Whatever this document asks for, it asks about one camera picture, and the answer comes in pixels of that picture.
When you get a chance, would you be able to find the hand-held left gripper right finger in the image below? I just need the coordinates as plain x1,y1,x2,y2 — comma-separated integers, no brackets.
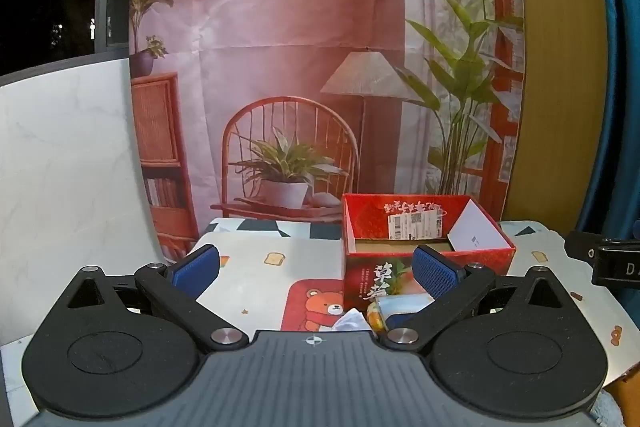
377,245,571,350

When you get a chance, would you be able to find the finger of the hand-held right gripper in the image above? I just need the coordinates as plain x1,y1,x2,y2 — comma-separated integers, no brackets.
564,231,608,260

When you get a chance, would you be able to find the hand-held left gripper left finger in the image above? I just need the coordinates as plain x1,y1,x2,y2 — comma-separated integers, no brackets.
62,244,249,351

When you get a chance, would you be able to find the light blue sock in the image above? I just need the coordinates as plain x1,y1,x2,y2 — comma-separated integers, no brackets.
376,293,437,333

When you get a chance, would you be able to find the orange floral cloth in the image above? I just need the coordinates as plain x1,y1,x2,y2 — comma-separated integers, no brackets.
366,301,387,333

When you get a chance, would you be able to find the red strawberry print cardboard box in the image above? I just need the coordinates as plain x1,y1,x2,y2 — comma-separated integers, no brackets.
341,193,517,303

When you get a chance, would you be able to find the white mesh cloth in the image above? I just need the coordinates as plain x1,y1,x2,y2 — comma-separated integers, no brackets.
331,307,377,333

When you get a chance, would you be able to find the cartoon print tablecloth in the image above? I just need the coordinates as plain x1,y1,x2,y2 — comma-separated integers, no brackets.
192,217,640,408

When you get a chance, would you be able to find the white marble board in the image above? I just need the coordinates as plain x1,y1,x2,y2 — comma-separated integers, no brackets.
0,56,201,348

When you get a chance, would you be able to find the printed room scene backdrop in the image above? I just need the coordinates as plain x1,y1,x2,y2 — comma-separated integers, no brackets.
127,0,526,258

